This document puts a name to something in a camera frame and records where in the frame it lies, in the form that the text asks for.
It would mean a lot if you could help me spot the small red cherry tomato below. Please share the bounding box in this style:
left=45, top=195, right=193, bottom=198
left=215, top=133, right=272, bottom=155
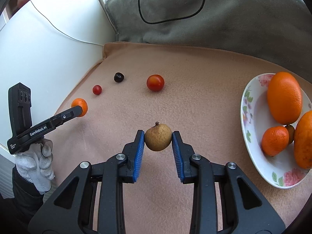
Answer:
left=92, top=85, right=102, bottom=96

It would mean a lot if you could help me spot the dark purple cherry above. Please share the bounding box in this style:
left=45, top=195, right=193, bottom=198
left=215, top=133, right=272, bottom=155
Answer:
left=114, top=72, right=125, bottom=83

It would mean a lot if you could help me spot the small mandarin with stem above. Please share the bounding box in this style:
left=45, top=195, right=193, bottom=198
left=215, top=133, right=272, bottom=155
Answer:
left=261, top=126, right=289, bottom=157

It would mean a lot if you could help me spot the brown longan fruit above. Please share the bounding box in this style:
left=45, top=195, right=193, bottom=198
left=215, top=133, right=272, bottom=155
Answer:
left=285, top=125, right=295, bottom=144
left=144, top=121, right=172, bottom=152

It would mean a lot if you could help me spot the large speckled orange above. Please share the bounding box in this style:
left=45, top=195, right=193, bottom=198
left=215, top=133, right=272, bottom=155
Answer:
left=294, top=110, right=312, bottom=169

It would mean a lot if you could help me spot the large cherry tomato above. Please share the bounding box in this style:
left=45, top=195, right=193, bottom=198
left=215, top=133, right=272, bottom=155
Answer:
left=146, top=74, right=164, bottom=92

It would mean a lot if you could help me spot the smooth bright orange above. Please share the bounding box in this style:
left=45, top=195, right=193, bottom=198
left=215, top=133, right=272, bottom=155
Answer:
left=267, top=72, right=302, bottom=125

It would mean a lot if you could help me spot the left white gloved hand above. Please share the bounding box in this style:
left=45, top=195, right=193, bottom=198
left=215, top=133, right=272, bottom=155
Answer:
left=15, top=139, right=55, bottom=194

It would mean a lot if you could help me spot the peach fleece table cloth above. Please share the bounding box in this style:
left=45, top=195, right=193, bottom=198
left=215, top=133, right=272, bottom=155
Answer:
left=49, top=42, right=311, bottom=224

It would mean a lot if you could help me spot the grey fleece blanket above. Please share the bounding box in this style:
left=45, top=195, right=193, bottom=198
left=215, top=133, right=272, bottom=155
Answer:
left=105, top=0, right=311, bottom=80

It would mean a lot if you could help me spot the black camera module left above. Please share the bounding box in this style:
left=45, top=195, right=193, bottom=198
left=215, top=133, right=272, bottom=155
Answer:
left=8, top=83, right=32, bottom=137

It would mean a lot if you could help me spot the white cable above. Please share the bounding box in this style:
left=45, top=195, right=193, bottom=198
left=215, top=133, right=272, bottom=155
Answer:
left=25, top=0, right=104, bottom=47

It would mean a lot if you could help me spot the black cable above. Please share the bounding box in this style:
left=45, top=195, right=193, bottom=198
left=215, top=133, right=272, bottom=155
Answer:
left=137, top=0, right=209, bottom=26

